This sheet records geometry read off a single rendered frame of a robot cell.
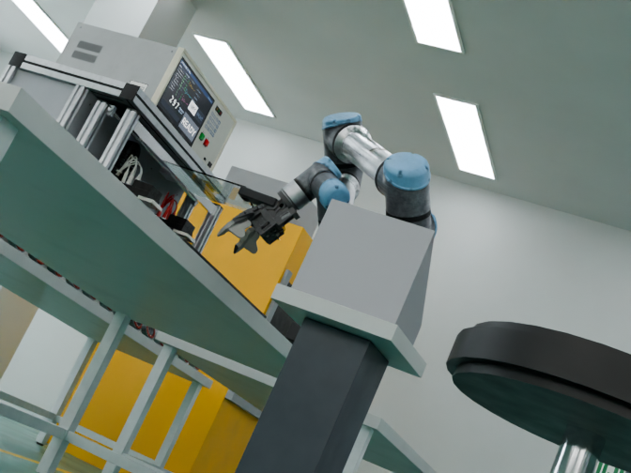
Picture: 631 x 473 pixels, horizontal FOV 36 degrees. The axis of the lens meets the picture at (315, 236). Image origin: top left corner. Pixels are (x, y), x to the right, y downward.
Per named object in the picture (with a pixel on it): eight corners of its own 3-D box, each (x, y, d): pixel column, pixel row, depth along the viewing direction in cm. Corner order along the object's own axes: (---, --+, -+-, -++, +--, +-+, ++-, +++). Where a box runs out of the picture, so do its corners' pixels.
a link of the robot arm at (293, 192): (289, 175, 259) (299, 188, 266) (276, 186, 259) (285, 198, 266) (305, 194, 255) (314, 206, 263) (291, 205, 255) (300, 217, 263)
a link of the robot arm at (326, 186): (354, 222, 251) (339, 206, 261) (351, 182, 247) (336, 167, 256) (325, 228, 249) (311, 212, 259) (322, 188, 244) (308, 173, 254)
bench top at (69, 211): (334, 402, 364) (340, 389, 365) (7, 111, 169) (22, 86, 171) (118, 314, 404) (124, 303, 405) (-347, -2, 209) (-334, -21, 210)
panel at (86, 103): (144, 271, 318) (184, 190, 325) (38, 185, 259) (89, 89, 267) (141, 269, 318) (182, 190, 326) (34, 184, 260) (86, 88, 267)
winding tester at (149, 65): (209, 175, 313) (238, 121, 318) (152, 109, 274) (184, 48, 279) (113, 144, 328) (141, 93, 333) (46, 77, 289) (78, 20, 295)
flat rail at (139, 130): (214, 217, 316) (218, 208, 317) (129, 125, 261) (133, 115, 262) (210, 216, 316) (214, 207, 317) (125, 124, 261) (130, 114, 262)
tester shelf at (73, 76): (223, 205, 320) (229, 192, 321) (131, 100, 260) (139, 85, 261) (116, 169, 337) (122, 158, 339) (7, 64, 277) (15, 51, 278)
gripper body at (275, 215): (258, 236, 255) (295, 207, 255) (241, 214, 259) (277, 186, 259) (268, 247, 261) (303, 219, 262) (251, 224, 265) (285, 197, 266)
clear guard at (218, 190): (279, 240, 305) (286, 223, 307) (253, 209, 284) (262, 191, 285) (192, 211, 318) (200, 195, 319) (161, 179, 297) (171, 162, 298)
